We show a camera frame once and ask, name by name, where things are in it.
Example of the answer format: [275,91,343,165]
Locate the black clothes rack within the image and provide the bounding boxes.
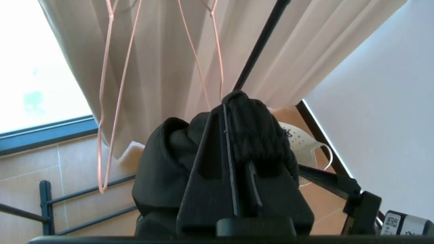
[0,0,292,237]

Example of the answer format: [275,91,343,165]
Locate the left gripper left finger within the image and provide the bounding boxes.
[176,103,238,237]

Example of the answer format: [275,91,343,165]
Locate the beige curtain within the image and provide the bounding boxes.
[37,0,408,160]

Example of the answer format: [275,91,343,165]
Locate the pink clothes hanger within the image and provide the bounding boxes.
[97,0,143,195]
[178,0,224,109]

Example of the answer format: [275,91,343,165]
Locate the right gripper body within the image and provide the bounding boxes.
[341,190,434,237]

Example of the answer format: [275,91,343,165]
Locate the white laundry basket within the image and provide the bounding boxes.
[277,121,335,187]

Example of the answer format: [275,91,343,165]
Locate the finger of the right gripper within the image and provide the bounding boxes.
[298,164,362,201]

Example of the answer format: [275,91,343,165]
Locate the black shorts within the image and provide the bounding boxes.
[132,89,301,238]

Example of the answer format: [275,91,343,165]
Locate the window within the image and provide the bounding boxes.
[0,0,99,157]

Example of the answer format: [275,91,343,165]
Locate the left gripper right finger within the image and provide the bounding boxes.
[247,161,315,235]

